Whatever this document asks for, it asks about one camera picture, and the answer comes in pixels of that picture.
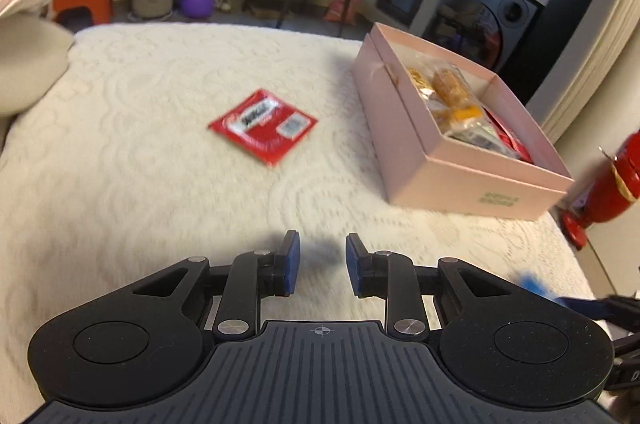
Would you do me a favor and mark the red bag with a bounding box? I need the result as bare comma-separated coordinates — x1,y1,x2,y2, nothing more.
325,0,369,25

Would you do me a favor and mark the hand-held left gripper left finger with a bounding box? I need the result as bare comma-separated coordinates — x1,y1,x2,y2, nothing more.
131,230,302,339

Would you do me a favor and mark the white textured bedspread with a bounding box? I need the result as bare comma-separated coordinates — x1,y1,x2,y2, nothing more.
0,23,599,410

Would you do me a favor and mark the grey washing machine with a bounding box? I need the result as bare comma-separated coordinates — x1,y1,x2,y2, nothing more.
425,0,556,75

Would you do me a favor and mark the clear biscuit packet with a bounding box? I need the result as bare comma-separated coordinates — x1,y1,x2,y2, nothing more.
405,65,437,94

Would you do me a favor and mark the red snack packet white label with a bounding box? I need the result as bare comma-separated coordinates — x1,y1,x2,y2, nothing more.
208,88,319,169

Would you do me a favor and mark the cream pillow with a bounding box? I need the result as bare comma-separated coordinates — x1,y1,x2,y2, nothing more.
0,11,76,121

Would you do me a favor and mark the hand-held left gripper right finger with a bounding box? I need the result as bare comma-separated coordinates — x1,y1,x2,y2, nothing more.
346,233,516,339

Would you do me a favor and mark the long bread packet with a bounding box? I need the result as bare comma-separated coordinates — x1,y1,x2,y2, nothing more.
427,68,493,149

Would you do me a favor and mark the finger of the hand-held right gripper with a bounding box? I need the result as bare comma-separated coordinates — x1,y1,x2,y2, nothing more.
515,270,640,330

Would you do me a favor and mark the red fire extinguisher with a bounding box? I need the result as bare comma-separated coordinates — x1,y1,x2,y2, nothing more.
560,136,640,251

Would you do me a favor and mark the pink cardboard box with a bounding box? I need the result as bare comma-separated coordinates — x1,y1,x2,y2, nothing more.
352,22,576,223

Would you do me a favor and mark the purple ball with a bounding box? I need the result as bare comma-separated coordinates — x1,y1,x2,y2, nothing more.
180,0,215,20

